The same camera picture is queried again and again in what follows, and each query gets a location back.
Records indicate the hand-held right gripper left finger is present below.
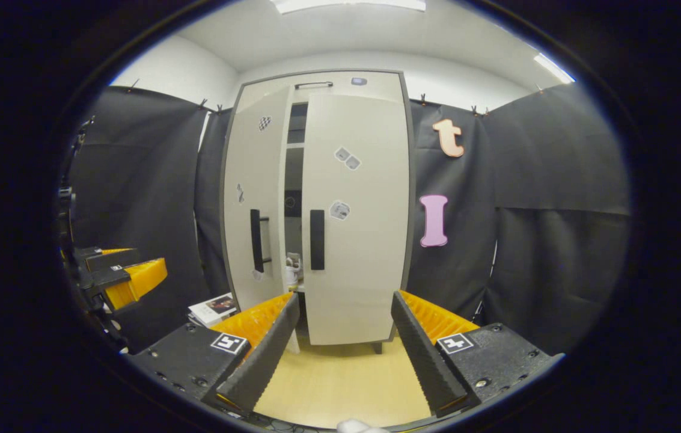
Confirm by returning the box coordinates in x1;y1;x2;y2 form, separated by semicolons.
130;292;301;416

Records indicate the white shoe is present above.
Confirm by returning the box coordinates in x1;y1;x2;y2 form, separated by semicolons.
285;253;305;286

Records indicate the ceiling light panel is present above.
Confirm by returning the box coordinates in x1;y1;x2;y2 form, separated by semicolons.
534;53;575;84
271;0;427;14

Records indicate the grey shoe cabinet door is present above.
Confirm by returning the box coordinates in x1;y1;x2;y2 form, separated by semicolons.
302;93;411;346
223;86;294;313

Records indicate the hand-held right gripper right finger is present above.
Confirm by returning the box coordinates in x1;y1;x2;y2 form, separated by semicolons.
391;290;564;419

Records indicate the grey shoe cabinet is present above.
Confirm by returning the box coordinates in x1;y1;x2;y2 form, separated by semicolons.
220;69;416;355

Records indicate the black backdrop cloth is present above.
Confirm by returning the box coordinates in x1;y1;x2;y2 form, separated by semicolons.
67;81;631;355

